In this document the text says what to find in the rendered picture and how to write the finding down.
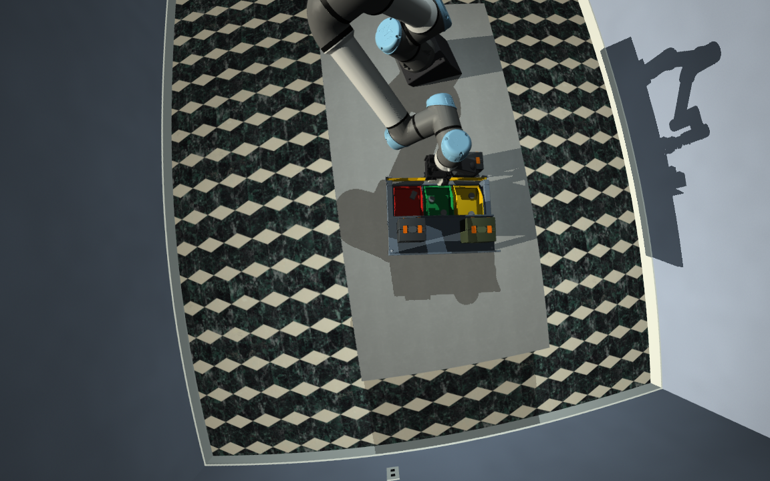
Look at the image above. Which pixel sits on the dark grey metal shelf rack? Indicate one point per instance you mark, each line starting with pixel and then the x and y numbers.
pixel 442 231

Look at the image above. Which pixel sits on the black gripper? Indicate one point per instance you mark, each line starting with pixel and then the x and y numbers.
pixel 432 172

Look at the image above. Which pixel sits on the red bin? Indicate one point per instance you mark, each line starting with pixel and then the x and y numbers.
pixel 404 205

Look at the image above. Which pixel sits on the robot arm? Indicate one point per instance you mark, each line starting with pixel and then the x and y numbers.
pixel 405 36

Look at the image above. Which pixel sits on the yellow open bin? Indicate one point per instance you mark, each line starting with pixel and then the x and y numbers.
pixel 463 204

